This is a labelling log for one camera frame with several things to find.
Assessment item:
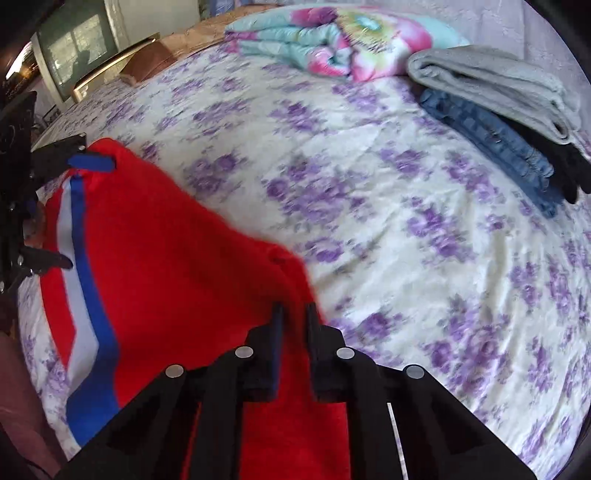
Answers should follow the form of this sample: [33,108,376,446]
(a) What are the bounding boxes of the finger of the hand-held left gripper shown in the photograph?
[30,133,116,190]
[18,247,75,278]

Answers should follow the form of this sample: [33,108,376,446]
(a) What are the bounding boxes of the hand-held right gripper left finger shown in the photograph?
[55,302,284,480]

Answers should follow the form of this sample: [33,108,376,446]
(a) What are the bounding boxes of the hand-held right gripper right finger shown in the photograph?
[305,302,539,480]

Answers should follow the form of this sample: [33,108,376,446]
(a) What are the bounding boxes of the red pants with blue stripes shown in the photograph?
[21,137,352,480]

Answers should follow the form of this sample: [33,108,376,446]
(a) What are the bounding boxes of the folded black pants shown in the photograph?
[531,131,591,205]

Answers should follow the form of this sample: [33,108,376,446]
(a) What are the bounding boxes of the folded grey pants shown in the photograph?
[406,46,583,146]

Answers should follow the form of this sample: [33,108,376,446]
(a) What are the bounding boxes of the grey television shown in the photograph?
[32,0,123,104]

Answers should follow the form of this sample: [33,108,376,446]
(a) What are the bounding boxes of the brown satin pillow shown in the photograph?
[119,25,232,85]

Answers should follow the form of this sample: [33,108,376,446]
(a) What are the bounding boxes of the purple floral bed sheet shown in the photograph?
[16,39,591,480]

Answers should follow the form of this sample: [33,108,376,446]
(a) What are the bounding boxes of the person's maroon clothing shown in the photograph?
[0,323,62,480]

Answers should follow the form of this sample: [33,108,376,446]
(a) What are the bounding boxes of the blue patterned cloth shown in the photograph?
[205,0,296,11]

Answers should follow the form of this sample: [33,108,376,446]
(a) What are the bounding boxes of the folded blue jeans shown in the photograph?
[418,88,566,220]

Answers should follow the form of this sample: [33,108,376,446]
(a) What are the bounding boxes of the folded floral quilt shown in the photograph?
[224,4,472,84]

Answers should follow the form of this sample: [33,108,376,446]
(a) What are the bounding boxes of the wooden bed frame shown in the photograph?
[71,39,160,103]

